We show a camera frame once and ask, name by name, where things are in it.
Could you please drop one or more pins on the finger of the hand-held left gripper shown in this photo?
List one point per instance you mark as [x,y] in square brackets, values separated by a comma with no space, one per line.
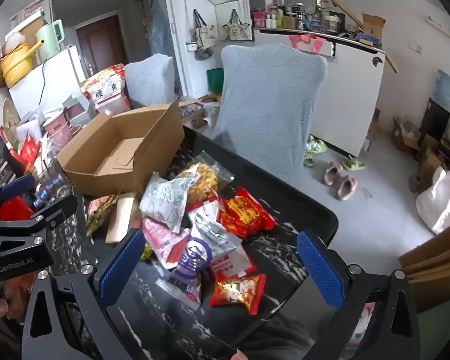
[58,210]
[18,188]

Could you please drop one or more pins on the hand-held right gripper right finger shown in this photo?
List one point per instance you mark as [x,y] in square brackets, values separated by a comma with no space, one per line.
[320,270]

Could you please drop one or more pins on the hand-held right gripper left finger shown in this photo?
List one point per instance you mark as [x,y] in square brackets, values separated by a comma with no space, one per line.
[122,266]

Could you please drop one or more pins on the yellow lollipop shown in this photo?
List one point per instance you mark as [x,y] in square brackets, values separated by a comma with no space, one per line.
[146,252]

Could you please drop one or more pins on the green gold snack packet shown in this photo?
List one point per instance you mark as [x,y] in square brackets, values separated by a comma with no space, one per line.
[99,210]

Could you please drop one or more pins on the pink white red packet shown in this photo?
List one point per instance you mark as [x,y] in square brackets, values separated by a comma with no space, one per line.
[159,238]

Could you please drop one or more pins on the brown paper packet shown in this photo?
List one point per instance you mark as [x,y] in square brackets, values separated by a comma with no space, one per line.
[120,219]

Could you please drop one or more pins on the purple-print snack packet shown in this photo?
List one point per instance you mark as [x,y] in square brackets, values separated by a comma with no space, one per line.
[193,266]

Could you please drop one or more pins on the white grey-print snack packet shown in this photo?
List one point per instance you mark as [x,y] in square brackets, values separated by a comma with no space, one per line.
[165,202]

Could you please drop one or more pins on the small red gold packet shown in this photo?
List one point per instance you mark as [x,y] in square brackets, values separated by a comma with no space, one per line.
[238,288]

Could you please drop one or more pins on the red yellow-print snack packet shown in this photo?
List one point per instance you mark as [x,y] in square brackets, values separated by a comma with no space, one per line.
[245,213]

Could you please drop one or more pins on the silver snack packet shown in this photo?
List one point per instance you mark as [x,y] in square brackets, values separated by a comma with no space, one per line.
[213,232]

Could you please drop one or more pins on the clear waffle cookie packet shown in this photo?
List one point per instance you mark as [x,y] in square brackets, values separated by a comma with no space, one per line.
[206,176]

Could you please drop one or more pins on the person's left hand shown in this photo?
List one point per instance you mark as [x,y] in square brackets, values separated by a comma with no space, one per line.
[0,305]

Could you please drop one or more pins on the red canister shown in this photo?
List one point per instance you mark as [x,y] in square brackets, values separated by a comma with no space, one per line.
[13,210]

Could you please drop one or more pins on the glass mug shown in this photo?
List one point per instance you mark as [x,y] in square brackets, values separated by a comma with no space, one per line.
[50,183]

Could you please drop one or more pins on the red standing packet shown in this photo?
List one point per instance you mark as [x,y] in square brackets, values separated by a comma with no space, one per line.
[30,150]

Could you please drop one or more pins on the pink paper cup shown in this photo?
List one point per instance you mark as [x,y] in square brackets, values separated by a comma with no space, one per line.
[54,125]

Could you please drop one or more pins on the pink slipper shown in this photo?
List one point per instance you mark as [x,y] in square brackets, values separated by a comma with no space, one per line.
[333,172]
[347,188]

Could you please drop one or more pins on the pink box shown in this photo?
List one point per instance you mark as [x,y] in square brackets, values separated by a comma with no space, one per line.
[75,110]

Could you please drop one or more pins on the green slipper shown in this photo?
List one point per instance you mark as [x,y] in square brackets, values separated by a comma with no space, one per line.
[317,144]
[309,159]
[354,164]

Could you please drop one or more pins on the white fridge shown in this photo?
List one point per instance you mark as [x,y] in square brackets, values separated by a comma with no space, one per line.
[56,78]

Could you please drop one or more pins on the yellow pot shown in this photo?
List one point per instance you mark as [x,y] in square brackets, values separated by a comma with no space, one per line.
[18,63]

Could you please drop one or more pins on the large red white nut bag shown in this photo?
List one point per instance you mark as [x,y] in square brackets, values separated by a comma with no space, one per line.
[105,90]

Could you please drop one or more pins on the white plastic bag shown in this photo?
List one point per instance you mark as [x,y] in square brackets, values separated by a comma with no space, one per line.
[440,202]

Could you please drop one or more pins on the small brown cardboard box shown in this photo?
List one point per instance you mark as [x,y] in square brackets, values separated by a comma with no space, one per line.
[427,165]

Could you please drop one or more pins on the green electric kettle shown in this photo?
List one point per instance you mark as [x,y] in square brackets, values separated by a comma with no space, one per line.
[50,39]

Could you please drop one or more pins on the brown floor cardboard box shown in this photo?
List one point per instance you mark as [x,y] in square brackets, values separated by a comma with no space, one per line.
[405,135]

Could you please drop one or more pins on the grey covered chair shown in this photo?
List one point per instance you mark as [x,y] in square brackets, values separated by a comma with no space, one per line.
[150,78]
[270,101]

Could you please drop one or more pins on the brown door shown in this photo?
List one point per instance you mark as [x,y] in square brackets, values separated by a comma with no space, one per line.
[101,45]

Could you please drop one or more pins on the white cabinet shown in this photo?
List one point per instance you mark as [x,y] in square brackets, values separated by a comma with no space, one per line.
[348,93]

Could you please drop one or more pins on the black board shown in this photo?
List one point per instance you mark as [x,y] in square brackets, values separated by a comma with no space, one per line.
[435,120]

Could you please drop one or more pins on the green storage bin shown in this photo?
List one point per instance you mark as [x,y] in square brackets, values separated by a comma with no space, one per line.
[214,80]

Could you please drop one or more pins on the blue plastic sheet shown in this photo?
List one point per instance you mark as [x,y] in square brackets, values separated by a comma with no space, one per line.
[159,26]

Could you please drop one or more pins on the blue paper sheet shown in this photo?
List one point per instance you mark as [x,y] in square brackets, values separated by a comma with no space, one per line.
[445,88]

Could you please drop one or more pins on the pink paper bows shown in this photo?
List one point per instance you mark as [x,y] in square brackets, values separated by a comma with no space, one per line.
[305,41]

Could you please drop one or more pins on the canvas tote bag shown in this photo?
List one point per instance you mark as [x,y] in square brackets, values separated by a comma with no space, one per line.
[204,32]

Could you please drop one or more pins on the torn cardboard box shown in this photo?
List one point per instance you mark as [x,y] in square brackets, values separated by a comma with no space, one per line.
[373,26]

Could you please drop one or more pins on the row of jars and bottles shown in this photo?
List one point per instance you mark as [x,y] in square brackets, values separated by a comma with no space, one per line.
[296,17]

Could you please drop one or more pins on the long wooden stick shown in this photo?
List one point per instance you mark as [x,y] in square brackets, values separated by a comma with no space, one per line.
[341,5]

